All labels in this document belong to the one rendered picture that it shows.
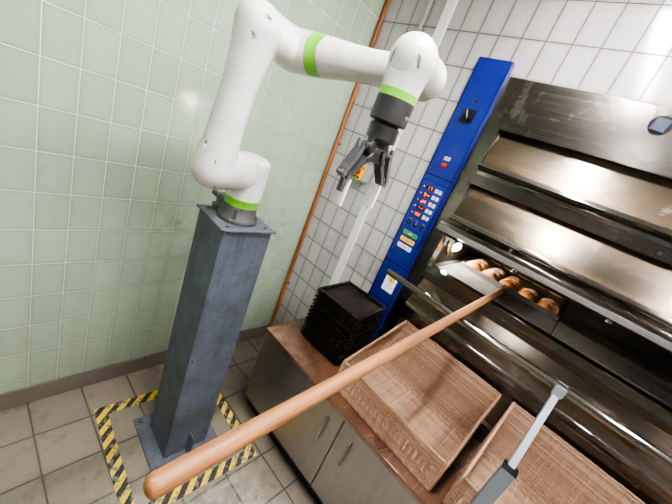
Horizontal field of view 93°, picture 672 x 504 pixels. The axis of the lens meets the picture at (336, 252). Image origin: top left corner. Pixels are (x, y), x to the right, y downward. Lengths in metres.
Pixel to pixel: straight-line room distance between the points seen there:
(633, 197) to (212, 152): 1.46
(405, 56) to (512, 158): 0.97
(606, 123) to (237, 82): 1.33
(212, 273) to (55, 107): 0.75
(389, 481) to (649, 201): 1.41
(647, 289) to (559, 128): 0.69
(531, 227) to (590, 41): 0.73
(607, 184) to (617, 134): 0.18
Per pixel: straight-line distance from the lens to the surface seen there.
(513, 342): 1.70
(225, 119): 1.01
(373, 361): 0.76
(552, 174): 1.61
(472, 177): 1.68
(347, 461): 1.63
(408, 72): 0.80
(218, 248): 1.17
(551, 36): 1.79
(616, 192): 1.60
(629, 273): 1.60
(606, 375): 1.67
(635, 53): 1.72
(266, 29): 0.99
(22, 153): 1.52
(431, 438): 1.68
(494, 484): 1.24
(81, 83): 1.49
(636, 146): 1.62
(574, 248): 1.60
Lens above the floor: 1.63
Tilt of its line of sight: 20 degrees down
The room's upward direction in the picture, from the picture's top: 22 degrees clockwise
